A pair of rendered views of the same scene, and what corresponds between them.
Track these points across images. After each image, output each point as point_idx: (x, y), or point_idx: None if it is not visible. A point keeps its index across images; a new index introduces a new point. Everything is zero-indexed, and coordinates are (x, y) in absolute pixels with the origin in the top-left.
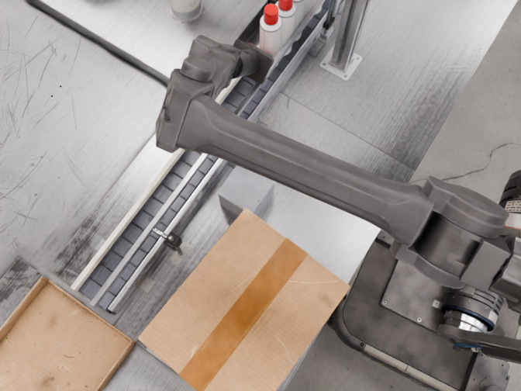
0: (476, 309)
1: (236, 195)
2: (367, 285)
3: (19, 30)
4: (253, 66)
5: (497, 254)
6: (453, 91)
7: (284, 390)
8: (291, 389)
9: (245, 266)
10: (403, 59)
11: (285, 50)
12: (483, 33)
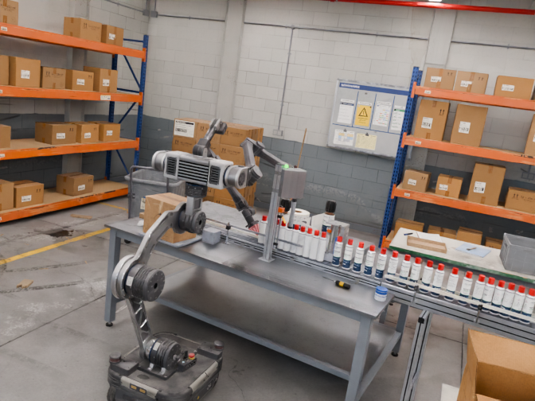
0: (162, 338)
1: (209, 228)
2: (181, 341)
3: None
4: (247, 218)
5: None
6: (255, 274)
7: (132, 347)
8: (132, 348)
9: (184, 200)
10: (270, 268)
11: (259, 233)
12: (286, 283)
